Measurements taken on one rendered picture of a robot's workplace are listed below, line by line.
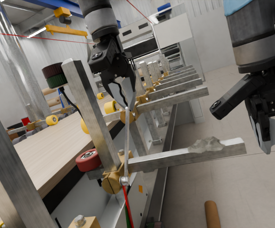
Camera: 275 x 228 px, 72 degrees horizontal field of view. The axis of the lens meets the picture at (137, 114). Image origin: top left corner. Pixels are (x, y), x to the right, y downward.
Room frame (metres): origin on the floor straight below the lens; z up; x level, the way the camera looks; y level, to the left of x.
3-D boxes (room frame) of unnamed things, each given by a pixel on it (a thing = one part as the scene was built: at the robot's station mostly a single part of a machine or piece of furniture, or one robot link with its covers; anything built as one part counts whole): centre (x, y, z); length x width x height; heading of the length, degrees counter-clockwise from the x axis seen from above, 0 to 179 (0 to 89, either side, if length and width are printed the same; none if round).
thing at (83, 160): (0.53, 0.18, 0.85); 0.08 x 0.08 x 0.11
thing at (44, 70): (0.48, 0.15, 1.15); 0.06 x 0.06 x 0.02
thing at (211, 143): (0.43, -0.13, 0.87); 0.09 x 0.07 x 0.02; 71
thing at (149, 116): (0.94, -0.05, 0.89); 0.03 x 0.03 x 0.48; 71
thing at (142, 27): (3.38, -0.30, 0.95); 1.65 x 0.70 x 1.90; 71
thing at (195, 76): (1.20, -0.19, 0.95); 0.50 x 0.04 x 0.04; 71
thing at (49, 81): (0.48, 0.15, 1.13); 0.06 x 0.06 x 0.02
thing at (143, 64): (1.18, -0.13, 0.89); 0.03 x 0.03 x 0.48; 71
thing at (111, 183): (0.49, 0.10, 0.85); 0.13 x 0.06 x 0.05; 161
